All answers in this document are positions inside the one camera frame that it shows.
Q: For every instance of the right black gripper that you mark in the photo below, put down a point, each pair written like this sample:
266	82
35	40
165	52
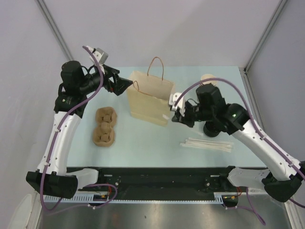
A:
178	117

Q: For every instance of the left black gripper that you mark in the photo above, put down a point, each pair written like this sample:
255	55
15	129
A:
119	84

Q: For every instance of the brown paper bag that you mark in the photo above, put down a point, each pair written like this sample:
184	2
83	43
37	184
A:
148	96

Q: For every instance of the brown pulp cup carrier stack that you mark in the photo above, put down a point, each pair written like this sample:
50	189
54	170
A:
104	134

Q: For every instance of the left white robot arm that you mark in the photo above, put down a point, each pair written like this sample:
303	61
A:
51	177

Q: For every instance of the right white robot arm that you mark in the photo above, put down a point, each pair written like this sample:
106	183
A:
283	175

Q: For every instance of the stack of black lids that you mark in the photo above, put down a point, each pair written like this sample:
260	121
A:
211	129

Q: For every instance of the stack of paper cups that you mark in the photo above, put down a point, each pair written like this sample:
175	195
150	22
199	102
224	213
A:
211	81

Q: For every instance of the white wrapped straws bundle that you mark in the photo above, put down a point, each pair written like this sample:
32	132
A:
208	144

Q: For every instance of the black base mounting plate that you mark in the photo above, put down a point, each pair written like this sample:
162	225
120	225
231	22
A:
173	183

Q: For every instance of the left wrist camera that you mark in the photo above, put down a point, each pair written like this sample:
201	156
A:
98	57

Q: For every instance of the white slotted cable duct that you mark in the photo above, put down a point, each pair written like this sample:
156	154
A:
98	199

